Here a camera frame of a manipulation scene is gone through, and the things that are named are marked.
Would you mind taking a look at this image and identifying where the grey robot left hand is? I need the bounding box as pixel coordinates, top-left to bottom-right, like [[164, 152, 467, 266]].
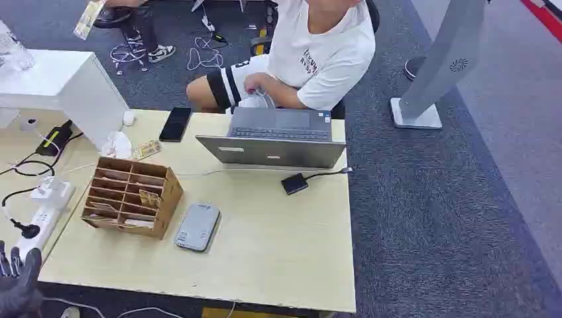
[[0, 240, 44, 318]]

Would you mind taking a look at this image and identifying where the patterned card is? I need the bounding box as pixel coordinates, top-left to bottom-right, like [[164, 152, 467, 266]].
[[131, 139, 164, 162], [72, 0, 107, 42]]

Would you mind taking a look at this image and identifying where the white power strip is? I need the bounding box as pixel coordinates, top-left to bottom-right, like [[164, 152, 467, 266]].
[[13, 178, 77, 260]]

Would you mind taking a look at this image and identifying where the white plug adapter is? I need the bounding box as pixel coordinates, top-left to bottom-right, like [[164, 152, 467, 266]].
[[30, 176, 67, 203]]

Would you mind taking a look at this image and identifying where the wooden card sorting box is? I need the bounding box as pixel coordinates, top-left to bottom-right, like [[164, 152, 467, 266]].
[[80, 156, 185, 241]]

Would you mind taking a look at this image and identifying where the black charger yellow label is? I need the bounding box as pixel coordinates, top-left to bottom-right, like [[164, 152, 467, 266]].
[[34, 119, 75, 158]]

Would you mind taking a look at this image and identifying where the golden card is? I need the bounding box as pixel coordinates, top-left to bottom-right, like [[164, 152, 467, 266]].
[[139, 189, 162, 209]]

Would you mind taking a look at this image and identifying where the white crumpled tissue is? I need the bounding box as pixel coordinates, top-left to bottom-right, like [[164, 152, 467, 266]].
[[99, 131, 134, 160]]

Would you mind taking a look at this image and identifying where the grey flat case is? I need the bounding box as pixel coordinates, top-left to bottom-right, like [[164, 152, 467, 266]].
[[174, 201, 222, 254]]

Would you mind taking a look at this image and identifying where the white cabinet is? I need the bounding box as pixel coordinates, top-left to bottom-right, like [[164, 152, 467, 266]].
[[0, 49, 130, 152]]

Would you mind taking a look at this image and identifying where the black smartphone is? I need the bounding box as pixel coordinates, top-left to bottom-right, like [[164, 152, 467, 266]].
[[158, 106, 194, 144]]

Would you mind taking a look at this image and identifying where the clear plastic container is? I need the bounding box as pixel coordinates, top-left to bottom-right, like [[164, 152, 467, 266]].
[[0, 19, 36, 74]]

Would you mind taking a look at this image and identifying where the grey laptop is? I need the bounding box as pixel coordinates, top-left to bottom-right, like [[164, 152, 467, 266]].
[[195, 106, 348, 170]]

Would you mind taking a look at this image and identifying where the standing person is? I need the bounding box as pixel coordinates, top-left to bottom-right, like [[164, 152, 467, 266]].
[[92, 0, 177, 65]]

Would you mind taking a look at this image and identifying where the person's hand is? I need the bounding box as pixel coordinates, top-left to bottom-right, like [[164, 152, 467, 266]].
[[243, 72, 276, 96]]

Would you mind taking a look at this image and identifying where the seated person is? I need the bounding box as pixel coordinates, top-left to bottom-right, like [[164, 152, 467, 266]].
[[186, 0, 377, 116]]

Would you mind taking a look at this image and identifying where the grey pillar stand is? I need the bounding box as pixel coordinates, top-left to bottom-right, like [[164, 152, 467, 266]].
[[390, 0, 488, 131]]

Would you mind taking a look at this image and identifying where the black plug with cable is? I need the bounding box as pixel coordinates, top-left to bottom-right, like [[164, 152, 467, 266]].
[[1, 187, 42, 240]]

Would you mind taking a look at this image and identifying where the white cable under desk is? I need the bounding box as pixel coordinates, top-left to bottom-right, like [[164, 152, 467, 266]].
[[41, 297, 238, 318]]

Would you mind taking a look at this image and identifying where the black looped cable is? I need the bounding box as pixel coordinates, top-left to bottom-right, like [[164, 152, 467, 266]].
[[0, 131, 85, 178]]

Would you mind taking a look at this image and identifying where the black adapter with cable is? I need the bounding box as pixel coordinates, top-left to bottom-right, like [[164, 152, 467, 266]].
[[280, 167, 354, 197]]

